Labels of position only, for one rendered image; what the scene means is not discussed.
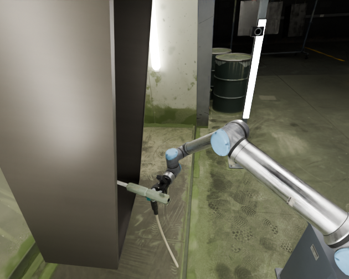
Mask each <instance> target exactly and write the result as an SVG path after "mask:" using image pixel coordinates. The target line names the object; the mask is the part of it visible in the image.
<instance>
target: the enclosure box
mask: <svg viewBox="0 0 349 279"><path fill-rule="evenodd" d="M152 4H153V0H0V168H1V171H2V173H3V175H4V177H5V179H6V181H7V183H8V185H9V187H10V189H11V191H12V194H13V196H14V198H15V200H16V202H17V204H18V206H19V208H20V210H21V212H22V214H23V217H24V219H25V221H26V223H27V225H28V227H29V229H30V232H31V233H32V235H33V238H34V240H35V242H36V244H37V246H38V249H39V251H40V253H41V255H42V257H43V259H44V261H45V262H47V263H54V264H64V265H74V266H85V267H96V268H106V269H112V270H117V269H118V266H119V262H120V258H121V254H122V249H123V246H124V242H125V238H126V234H127V230H128V227H129V222H130V218H131V214H132V210H133V207H134V202H135V198H136V194H135V193H132V192H129V191H127V189H126V187H124V186H121V185H119V184H117V180H118V181H121V182H124V183H127V184H129V183H134V184H137V185H139V182H140V171H141V156H142V141H143V126H144V118H145V103H146V88H147V73H148V58H149V49H150V34H151V19H152Z"/></svg>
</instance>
